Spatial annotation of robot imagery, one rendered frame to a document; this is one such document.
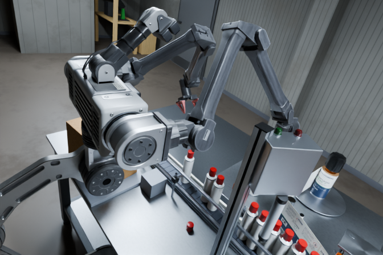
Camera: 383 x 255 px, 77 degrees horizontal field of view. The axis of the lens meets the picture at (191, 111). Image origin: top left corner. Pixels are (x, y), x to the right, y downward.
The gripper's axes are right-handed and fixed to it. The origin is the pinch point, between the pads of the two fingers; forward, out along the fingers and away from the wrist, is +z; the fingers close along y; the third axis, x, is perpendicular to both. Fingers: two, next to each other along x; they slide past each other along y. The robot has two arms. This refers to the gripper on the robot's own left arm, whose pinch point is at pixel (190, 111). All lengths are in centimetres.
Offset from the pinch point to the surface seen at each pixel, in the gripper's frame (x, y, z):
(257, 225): -44, -13, 55
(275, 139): -71, -25, 20
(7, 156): 193, -94, -4
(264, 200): -25, 17, 58
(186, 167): -7.7, -17.0, 29.5
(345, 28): -5, 265, -70
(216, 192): -25, -15, 42
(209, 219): -18, -17, 55
